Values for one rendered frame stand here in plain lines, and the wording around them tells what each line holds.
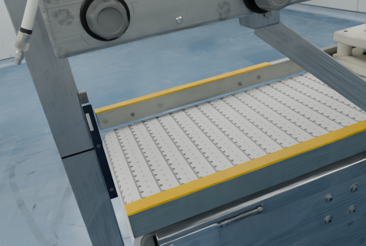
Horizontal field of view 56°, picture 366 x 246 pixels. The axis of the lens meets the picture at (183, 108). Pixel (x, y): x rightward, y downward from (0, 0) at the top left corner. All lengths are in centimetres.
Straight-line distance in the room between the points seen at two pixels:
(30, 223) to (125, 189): 161
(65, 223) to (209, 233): 157
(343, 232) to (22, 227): 168
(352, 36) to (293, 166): 36
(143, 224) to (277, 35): 23
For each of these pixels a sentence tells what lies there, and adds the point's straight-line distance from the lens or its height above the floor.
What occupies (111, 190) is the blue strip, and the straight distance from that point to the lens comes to 69.
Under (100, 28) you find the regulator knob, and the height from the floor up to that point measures 114.
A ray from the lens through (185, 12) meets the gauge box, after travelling 27.
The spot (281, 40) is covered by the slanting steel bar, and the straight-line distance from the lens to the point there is 36.
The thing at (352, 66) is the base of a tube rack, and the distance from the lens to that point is 73.
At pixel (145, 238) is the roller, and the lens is 41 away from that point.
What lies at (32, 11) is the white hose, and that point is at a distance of 22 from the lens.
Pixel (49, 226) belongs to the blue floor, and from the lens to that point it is 197.
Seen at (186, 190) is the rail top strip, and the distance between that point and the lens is 37.
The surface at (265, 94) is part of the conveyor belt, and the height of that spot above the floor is 91.
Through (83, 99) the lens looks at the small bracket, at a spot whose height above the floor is 98.
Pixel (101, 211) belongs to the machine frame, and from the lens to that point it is 72.
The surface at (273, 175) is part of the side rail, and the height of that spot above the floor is 93.
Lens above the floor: 118
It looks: 25 degrees down
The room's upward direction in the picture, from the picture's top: 9 degrees counter-clockwise
